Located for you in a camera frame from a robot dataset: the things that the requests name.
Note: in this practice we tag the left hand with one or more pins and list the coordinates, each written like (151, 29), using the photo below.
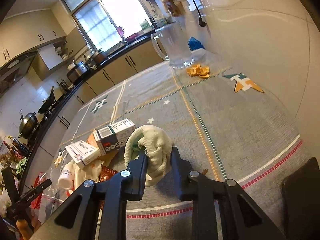
(24, 229)

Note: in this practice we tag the orange peel pieces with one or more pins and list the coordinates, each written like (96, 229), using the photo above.
(199, 70)

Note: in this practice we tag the black frying pan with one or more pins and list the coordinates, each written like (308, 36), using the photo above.
(48, 102)

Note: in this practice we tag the orange medicine box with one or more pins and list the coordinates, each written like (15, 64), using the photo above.
(106, 157)

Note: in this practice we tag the silver rice cooker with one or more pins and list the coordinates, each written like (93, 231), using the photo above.
(76, 73)

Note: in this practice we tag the dark sauce bottle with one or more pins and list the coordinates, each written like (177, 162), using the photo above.
(22, 149)

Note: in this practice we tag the blue plastic bag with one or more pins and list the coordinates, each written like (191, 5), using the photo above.
(195, 44)

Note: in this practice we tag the white plastic bottle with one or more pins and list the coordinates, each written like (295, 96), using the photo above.
(66, 178)

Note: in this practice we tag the long white medicine box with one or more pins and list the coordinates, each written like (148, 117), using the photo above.
(82, 153)

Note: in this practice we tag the dark cooking pot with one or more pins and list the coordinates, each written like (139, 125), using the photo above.
(98, 57)

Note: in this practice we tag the dark red snack packet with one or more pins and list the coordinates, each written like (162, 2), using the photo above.
(106, 173)

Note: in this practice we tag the green cloth on counter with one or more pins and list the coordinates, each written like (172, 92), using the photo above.
(20, 166)

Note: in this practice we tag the range hood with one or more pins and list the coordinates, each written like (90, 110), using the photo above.
(14, 70)

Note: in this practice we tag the grey patterned tablecloth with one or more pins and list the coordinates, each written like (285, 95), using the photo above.
(245, 135)

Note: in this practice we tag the white tissue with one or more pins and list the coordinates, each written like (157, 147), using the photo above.
(158, 147)

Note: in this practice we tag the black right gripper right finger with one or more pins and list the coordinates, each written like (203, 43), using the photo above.
(220, 209)

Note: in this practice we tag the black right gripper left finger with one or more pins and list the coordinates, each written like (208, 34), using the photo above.
(98, 210)

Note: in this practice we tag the clear glass pitcher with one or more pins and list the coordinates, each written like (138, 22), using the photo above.
(171, 44)

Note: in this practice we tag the steel wok with lid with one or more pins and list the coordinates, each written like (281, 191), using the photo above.
(28, 123)

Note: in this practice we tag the white green medicine box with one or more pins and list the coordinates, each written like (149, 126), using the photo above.
(116, 135)

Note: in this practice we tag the red white paper package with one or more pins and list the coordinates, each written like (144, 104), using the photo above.
(91, 171)

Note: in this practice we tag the black kettle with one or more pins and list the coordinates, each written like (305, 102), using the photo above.
(63, 86)

